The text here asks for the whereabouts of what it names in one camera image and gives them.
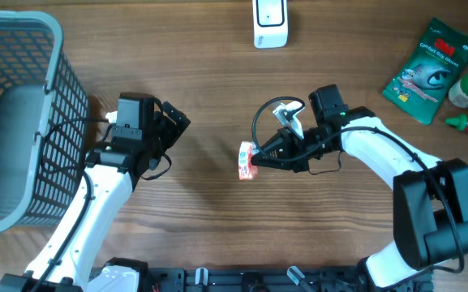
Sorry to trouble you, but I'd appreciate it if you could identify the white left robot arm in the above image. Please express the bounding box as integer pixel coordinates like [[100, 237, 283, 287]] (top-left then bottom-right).
[[0, 92, 191, 291]]

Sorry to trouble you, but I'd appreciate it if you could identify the black right camera cable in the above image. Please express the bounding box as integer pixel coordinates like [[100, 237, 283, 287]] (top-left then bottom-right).
[[251, 96, 466, 275]]

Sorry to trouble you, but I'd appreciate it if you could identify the green white sachet packet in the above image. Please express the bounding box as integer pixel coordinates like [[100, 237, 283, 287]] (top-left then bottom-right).
[[382, 18, 468, 125]]

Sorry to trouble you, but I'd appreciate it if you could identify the black mounting rail base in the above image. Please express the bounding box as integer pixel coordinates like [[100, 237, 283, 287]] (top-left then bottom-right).
[[89, 257, 435, 292]]

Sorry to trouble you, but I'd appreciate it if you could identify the grey plastic mesh basket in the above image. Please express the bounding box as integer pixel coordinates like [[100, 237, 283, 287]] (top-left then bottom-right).
[[0, 11, 90, 233]]

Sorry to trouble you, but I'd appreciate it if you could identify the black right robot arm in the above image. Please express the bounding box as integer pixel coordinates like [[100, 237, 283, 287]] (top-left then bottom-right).
[[238, 84, 468, 291]]

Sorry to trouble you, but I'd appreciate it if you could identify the white barcode scanner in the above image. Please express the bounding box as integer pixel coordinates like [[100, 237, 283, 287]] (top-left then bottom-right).
[[252, 0, 289, 49]]

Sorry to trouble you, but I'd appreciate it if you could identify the small orange white box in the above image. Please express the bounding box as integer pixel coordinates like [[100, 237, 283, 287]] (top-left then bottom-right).
[[238, 141, 259, 180]]

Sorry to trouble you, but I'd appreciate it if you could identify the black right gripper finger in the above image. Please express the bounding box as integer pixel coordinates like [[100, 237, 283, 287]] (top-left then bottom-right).
[[251, 153, 297, 171], [261, 128, 298, 157]]

